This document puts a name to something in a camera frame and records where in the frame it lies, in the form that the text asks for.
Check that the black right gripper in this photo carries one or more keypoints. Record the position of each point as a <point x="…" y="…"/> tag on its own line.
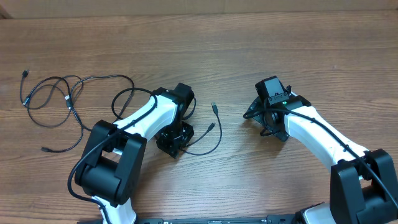
<point x="259" y="112"/>

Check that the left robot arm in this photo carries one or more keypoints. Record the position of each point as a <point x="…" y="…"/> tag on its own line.
<point x="110" y="165"/>

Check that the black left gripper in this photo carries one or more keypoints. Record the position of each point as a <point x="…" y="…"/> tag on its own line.
<point x="174" y="140"/>

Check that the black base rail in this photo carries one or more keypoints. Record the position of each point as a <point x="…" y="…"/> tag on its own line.
<point x="214" y="221"/>

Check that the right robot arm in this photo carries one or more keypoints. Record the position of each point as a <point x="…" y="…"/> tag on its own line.
<point x="363" y="183"/>

